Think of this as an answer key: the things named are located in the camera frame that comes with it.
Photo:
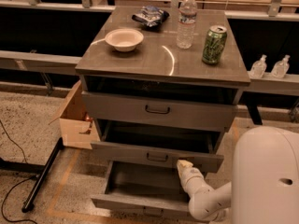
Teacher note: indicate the grey drawer cabinet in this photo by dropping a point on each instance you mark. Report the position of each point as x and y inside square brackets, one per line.
[158, 69]

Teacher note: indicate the grey drawer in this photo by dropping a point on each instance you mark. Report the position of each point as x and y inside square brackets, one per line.
[161, 112]
[143, 189]
[158, 146]

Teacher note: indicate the grey bottom drawer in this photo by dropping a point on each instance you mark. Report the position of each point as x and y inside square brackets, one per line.
[143, 189]

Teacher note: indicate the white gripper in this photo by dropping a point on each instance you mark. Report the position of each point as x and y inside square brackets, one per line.
[192, 174]

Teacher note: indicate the blue chip bag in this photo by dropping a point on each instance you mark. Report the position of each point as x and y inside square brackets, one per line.
[150, 16]

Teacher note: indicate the black table leg base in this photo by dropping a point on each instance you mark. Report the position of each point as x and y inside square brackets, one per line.
[40, 171]

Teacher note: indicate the grey top drawer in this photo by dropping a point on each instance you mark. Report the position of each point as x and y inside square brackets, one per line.
[161, 112]

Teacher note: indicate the clear sanitizer bottle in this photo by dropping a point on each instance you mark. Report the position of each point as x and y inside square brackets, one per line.
[258, 68]
[281, 67]

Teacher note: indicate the grey metal rail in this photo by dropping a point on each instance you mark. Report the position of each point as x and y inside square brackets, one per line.
[35, 62]

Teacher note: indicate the cardboard box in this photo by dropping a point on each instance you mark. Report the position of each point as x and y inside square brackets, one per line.
[76, 126]

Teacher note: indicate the clear plastic water bottle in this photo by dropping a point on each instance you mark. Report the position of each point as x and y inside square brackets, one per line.
[187, 13]

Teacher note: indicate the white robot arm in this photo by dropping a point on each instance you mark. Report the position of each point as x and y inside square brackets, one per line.
[265, 182]

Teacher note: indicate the green soda can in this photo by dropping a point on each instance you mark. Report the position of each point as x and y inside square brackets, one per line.
[214, 45]

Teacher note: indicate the white paper bowl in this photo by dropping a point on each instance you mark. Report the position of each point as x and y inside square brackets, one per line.
[124, 40]

